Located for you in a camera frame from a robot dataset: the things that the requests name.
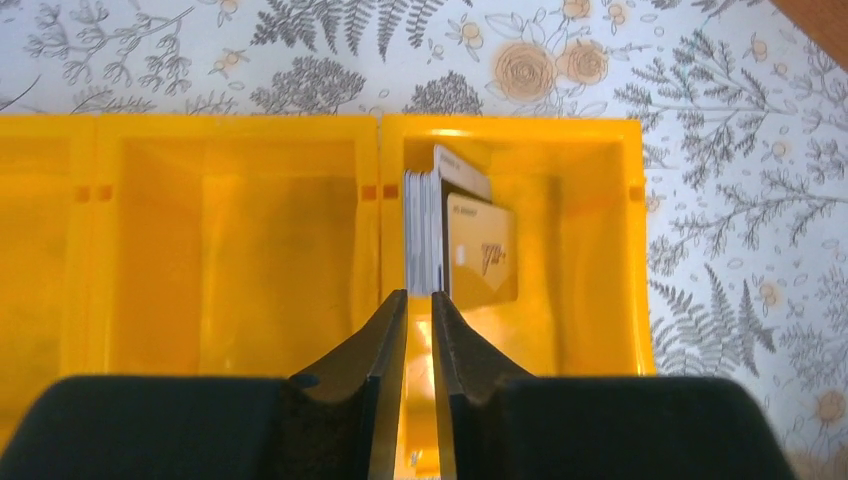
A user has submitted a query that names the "floral table mat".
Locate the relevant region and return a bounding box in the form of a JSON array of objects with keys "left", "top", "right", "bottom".
[{"left": 1, "top": 1, "right": 847, "bottom": 479}]

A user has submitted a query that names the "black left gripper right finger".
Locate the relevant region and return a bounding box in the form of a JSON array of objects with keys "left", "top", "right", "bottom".
[{"left": 431, "top": 292, "right": 795, "bottom": 479}]

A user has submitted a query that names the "gold credit card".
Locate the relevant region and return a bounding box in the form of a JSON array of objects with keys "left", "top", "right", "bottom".
[{"left": 446, "top": 193, "right": 518, "bottom": 309}]

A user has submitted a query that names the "yellow plastic bin middle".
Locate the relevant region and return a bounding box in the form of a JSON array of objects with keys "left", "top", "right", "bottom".
[{"left": 84, "top": 114, "right": 381, "bottom": 376}]

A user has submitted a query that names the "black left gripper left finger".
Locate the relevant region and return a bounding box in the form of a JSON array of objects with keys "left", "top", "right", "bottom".
[{"left": 1, "top": 290, "right": 408, "bottom": 479}]

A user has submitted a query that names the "yellow plastic bin left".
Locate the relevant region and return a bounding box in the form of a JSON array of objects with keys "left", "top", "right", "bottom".
[{"left": 1, "top": 115, "right": 96, "bottom": 443}]

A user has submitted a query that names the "yellow plastic bin right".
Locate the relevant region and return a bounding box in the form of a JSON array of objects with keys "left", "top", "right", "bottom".
[{"left": 378, "top": 113, "right": 657, "bottom": 480}]

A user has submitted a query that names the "white credit card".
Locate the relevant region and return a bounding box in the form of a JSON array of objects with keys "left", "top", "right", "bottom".
[{"left": 434, "top": 145, "right": 492, "bottom": 202}]

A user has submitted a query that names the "yellow plastic bin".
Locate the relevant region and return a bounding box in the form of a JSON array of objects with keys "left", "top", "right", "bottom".
[
  {"left": 1, "top": 115, "right": 96, "bottom": 443},
  {"left": 378, "top": 113, "right": 657, "bottom": 480},
  {"left": 84, "top": 114, "right": 381, "bottom": 376}
]

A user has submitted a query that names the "brown wooden tray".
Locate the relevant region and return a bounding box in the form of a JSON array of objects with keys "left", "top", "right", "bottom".
[{"left": 772, "top": 0, "right": 847, "bottom": 70}]

